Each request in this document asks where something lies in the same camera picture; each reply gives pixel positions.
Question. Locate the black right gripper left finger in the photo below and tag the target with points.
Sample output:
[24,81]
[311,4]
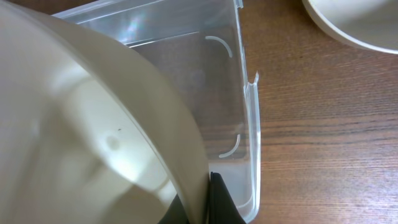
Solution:
[175,213]

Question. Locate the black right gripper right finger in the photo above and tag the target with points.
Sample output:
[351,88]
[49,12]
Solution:
[222,209]

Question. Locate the cream bowl front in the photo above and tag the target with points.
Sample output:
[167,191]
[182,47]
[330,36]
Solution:
[91,131]

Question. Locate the cream bowl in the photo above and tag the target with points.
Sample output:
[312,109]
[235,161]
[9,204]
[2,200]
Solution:
[91,131]
[365,24]

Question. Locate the cream bowl back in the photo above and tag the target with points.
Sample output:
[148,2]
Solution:
[365,24]

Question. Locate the clear plastic container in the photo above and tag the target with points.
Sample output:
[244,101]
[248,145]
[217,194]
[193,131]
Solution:
[198,45]

